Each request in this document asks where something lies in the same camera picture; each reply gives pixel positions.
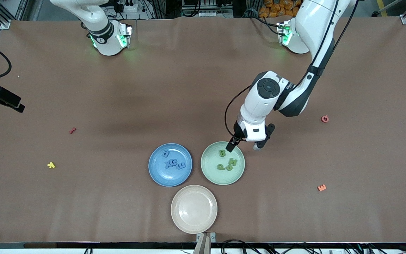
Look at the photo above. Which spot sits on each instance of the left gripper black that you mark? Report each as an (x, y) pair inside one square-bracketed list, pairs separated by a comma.
[(237, 135)]

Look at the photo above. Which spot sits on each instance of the green foam letter N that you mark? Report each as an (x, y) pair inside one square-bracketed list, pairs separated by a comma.
[(233, 162)]

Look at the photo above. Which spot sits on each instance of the green foam letter u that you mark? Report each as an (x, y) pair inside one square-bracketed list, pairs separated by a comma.
[(228, 168)]

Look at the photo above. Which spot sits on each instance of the blue foam letter M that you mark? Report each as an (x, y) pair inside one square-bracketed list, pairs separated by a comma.
[(181, 165)]

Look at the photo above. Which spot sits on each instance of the blue foam letter C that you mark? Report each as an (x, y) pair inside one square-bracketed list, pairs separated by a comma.
[(171, 162)]

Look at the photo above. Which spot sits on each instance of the blue foam digit 6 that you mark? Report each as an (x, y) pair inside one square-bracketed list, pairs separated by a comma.
[(166, 153)]

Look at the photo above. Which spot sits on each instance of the blue foam letter X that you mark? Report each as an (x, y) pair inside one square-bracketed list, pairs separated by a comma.
[(167, 164)]

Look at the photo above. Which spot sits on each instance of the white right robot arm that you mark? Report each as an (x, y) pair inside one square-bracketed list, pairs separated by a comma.
[(100, 21)]

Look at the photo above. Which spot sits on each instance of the pale green plate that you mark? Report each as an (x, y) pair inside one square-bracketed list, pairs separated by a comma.
[(210, 155)]

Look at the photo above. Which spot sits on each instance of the red foam letter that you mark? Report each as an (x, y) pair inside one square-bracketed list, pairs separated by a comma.
[(73, 130)]

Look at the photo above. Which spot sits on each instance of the beige plate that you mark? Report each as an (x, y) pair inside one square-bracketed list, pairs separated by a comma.
[(194, 209)]

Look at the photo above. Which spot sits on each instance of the blue plate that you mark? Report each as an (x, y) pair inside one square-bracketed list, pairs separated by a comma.
[(160, 174)]

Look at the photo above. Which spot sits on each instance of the yellow foam letter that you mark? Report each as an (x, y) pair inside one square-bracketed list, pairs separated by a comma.
[(51, 164)]

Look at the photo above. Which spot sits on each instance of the pink foam letter Q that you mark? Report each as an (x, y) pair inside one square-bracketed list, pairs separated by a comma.
[(323, 119)]

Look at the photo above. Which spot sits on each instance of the orange foam letter E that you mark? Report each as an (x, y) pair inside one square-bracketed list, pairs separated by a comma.
[(321, 188)]

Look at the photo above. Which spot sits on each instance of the orange fruit pile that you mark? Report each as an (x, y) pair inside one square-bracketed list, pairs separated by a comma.
[(277, 8)]

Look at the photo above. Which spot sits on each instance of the white power strip with plugs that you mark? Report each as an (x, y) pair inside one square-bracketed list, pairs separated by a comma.
[(132, 8)]

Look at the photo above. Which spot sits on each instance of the grey metal mount bracket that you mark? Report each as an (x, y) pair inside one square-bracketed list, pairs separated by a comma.
[(203, 245)]

